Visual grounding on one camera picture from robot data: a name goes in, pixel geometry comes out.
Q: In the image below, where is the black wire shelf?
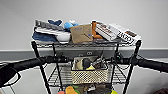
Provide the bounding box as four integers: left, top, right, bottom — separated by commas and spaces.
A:
30, 39, 143, 94

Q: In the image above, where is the grey white striped flat package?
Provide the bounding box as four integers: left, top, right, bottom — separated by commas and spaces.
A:
34, 19, 66, 36

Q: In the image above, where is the white brown striped box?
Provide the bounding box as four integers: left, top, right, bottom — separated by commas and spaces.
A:
94, 21, 119, 42

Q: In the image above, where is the long grey wall band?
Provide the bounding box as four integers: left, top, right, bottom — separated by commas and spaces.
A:
0, 48, 168, 62

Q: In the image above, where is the orange packet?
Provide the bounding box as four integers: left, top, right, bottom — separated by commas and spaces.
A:
90, 20, 103, 40

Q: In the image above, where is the brown plush toy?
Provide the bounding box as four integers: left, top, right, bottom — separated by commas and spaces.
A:
81, 85, 96, 94

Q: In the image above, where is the white round bowl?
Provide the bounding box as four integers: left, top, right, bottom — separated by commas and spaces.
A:
56, 31, 72, 44

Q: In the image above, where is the small grey wall socket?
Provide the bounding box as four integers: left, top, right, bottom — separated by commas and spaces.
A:
86, 51, 93, 56

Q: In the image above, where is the green toy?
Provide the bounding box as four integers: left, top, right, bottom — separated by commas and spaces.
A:
71, 85, 82, 93

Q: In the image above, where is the salmon pink toy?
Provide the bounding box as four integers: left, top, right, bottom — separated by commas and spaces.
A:
57, 90, 66, 94

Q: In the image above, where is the dark blue folded cloth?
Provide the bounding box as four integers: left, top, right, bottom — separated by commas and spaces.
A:
31, 18, 64, 43

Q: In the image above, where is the light blue bottle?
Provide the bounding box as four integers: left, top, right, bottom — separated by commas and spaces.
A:
63, 20, 80, 32

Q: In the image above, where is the orange toy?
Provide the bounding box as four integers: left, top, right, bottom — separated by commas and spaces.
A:
64, 85, 78, 94

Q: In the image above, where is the black rounded item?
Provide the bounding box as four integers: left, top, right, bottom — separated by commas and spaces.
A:
81, 57, 92, 70

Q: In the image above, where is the yellow-green toy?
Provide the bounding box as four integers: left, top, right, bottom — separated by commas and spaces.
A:
110, 89, 119, 94

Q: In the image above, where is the brown cardboard packet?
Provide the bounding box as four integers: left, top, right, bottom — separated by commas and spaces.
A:
69, 23, 94, 45

